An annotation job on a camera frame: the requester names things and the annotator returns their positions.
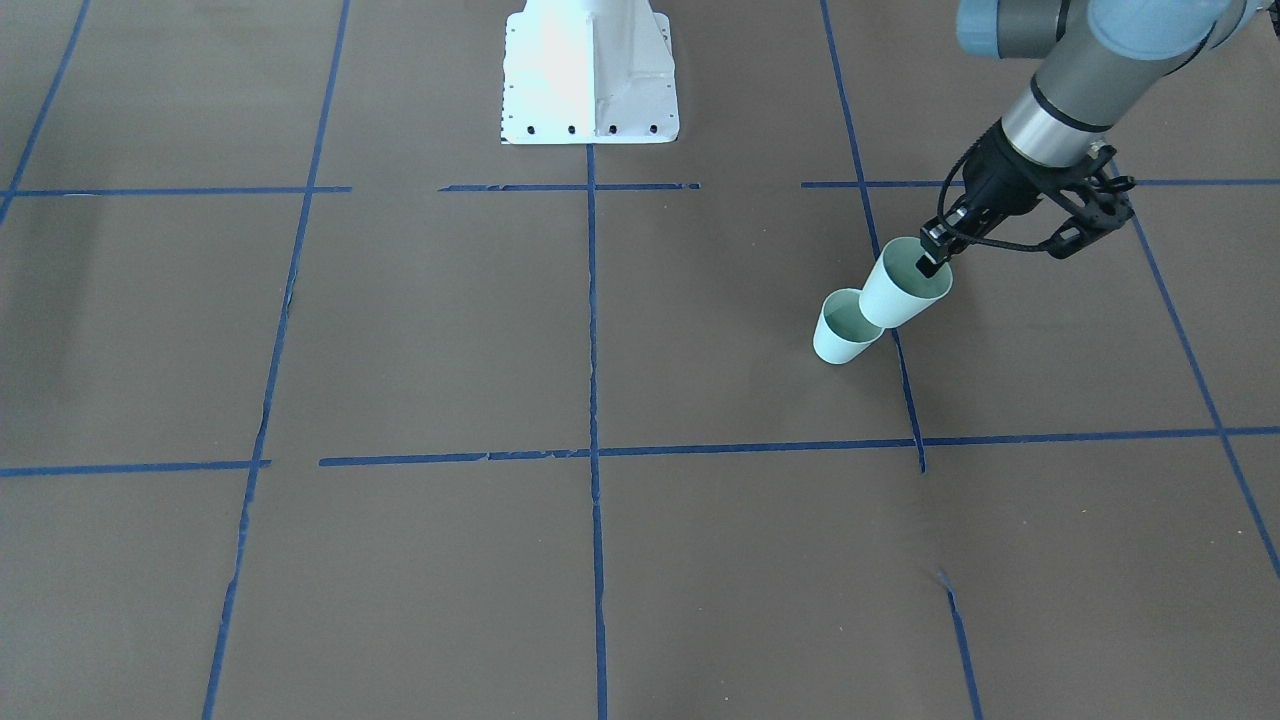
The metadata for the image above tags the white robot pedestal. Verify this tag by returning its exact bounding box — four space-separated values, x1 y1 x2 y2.
499 1 681 145

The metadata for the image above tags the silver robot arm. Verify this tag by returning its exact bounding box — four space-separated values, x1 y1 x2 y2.
916 1 1265 278

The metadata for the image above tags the mint green cup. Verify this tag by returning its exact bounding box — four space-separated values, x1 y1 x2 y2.
812 288 884 365
859 236 954 329

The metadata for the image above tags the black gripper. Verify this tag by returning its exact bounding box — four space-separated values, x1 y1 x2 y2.
915 120 1061 278

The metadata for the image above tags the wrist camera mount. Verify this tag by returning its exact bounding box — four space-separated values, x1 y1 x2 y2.
1038 141 1137 259

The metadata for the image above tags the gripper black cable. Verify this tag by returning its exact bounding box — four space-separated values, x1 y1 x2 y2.
934 140 1082 252

